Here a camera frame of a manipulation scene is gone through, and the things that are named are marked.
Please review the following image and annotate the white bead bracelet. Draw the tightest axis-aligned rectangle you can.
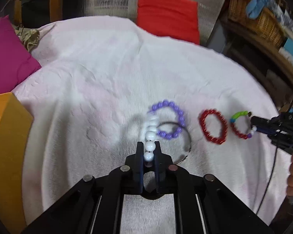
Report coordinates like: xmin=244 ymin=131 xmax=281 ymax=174
xmin=141 ymin=113 xmax=160 ymax=163

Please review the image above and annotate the multicolour bead bracelet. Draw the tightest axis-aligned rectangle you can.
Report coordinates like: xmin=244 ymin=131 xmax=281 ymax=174
xmin=229 ymin=110 xmax=258 ymax=140

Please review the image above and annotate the silver bangle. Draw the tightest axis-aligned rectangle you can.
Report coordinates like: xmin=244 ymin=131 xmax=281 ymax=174
xmin=157 ymin=121 xmax=193 ymax=165

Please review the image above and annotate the dark red bead bracelet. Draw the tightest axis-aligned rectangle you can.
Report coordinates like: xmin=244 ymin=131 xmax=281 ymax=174
xmin=198 ymin=109 xmax=229 ymax=145

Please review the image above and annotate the purple bead bracelet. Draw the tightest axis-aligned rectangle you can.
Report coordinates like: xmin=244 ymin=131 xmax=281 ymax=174
xmin=148 ymin=99 xmax=187 ymax=141

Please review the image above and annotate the wooden side table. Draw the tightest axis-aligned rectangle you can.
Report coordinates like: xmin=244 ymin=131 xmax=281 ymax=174
xmin=220 ymin=15 xmax=293 ymax=109

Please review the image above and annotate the white pink bedspread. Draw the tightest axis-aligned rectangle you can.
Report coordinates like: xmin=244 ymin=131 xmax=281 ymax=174
xmin=13 ymin=16 xmax=291 ymax=224

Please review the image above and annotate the wicker basket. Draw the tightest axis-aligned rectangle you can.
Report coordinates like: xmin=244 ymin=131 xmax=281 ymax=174
xmin=228 ymin=0 xmax=285 ymax=48

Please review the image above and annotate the blue cloth in basket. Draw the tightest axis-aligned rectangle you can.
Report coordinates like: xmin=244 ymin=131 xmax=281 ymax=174
xmin=246 ymin=0 xmax=269 ymax=20

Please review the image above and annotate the red cushion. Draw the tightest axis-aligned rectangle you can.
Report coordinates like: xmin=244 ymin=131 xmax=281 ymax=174
xmin=136 ymin=0 xmax=200 ymax=45

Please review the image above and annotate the orange cardboard box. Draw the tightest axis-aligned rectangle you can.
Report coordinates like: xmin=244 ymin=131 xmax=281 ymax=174
xmin=0 ymin=92 xmax=33 ymax=233

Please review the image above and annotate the magenta pillow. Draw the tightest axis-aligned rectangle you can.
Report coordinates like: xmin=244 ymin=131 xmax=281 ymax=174
xmin=0 ymin=16 xmax=41 ymax=94

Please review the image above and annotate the crumpled beige cloth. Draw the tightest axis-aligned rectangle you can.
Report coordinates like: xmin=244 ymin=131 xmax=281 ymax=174
xmin=15 ymin=27 xmax=40 ymax=52

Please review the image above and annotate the wooden pillar cabinet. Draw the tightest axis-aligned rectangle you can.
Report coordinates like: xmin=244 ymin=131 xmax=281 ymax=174
xmin=3 ymin=0 xmax=63 ymax=28

